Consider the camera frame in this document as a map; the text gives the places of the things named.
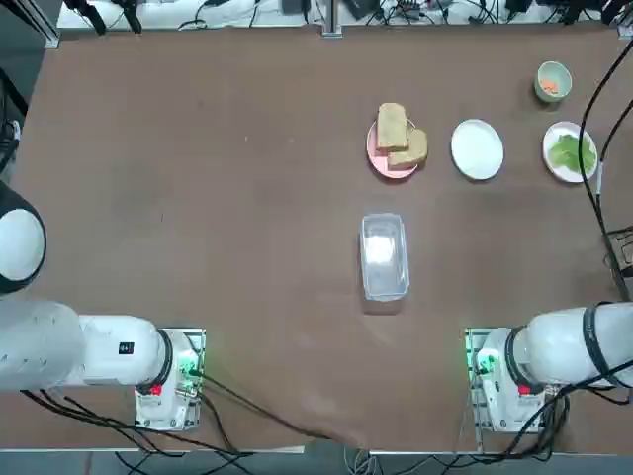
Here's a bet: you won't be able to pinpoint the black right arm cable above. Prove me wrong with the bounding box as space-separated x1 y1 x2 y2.
581 42 633 298

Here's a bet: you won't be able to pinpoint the white round plate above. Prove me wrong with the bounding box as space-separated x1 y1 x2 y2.
450 118 505 180

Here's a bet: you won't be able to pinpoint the black wire cup rack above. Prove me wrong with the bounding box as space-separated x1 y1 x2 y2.
602 228 633 281

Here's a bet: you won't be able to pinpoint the pale green bowl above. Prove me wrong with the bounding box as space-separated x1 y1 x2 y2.
533 60 574 104

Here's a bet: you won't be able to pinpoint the pink round plate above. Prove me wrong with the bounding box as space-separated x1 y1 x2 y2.
366 116 427 178

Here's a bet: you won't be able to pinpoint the silver aluminium post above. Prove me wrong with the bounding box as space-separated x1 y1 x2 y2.
321 0 343 39

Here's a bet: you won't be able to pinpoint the clear plastic container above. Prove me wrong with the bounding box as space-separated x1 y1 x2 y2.
359 212 411 302

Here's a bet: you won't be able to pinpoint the pale pinkish plate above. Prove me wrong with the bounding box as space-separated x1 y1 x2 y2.
542 121 599 184

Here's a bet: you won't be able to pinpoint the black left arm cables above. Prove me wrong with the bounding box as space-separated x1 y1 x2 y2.
19 370 347 457

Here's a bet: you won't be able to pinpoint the green lettuce leaf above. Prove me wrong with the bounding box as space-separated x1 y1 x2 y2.
548 134 597 172

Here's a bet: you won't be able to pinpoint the black tripod legs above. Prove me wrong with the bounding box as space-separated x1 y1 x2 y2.
63 0 144 35

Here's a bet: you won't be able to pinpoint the brown bread slice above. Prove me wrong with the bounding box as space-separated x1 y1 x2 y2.
376 102 416 152
387 129 429 168

